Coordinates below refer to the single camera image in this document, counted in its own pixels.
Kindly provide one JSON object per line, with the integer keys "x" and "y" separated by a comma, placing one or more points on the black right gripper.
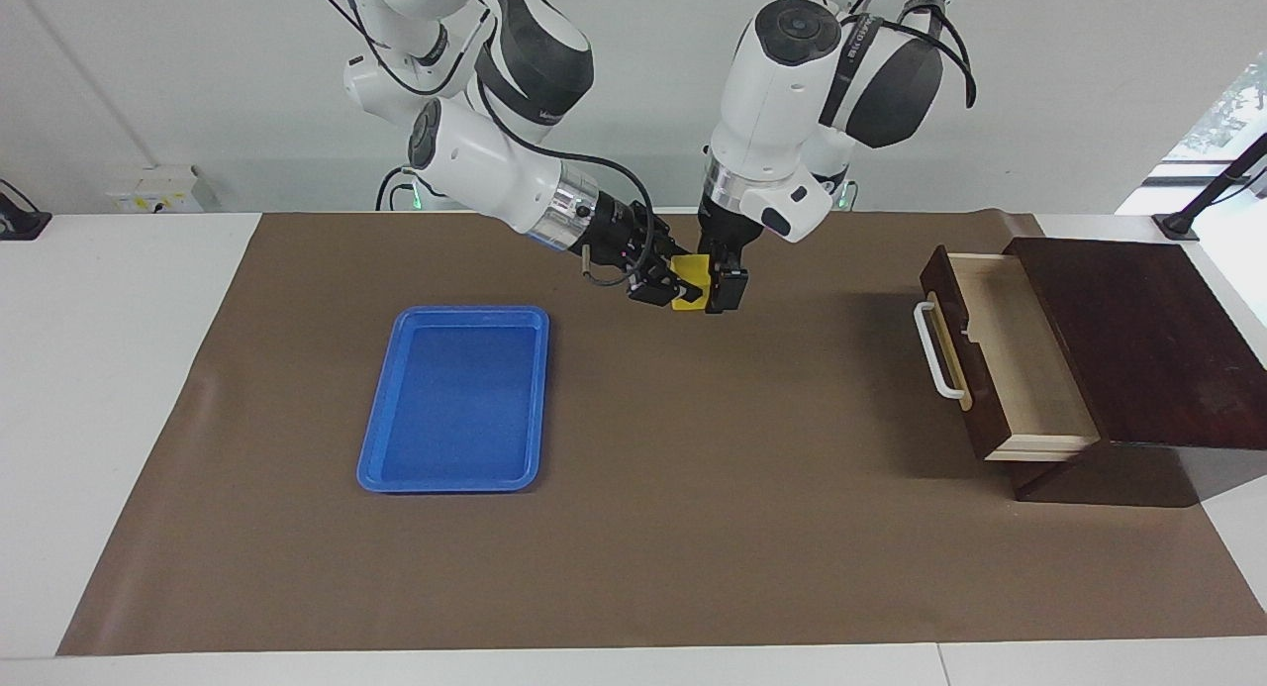
{"x": 629, "y": 239}

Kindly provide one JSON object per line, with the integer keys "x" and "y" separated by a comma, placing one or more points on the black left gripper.
{"x": 728, "y": 239}

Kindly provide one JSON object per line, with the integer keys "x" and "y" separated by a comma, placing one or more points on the yellow cube block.
{"x": 690, "y": 270}

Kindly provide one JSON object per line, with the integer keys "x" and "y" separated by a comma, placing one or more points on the dark wood drawer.
{"x": 1029, "y": 369}

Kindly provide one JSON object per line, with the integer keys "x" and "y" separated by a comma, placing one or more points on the dark wood drawer cabinet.
{"x": 1138, "y": 349}

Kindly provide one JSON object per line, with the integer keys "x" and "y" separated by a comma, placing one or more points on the brown paper table mat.
{"x": 693, "y": 518}

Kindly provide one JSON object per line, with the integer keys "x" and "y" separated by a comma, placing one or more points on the blue plastic tray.
{"x": 445, "y": 409}

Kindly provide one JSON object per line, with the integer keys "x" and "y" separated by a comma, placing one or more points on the bright window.
{"x": 1237, "y": 102}

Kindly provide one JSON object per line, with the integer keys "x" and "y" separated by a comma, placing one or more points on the black camera stand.
{"x": 1176, "y": 226}

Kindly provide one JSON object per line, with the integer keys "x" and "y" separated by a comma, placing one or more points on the white wall socket box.
{"x": 148, "y": 196}

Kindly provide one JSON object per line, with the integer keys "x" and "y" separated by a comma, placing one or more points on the black clamp mount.
{"x": 20, "y": 226}

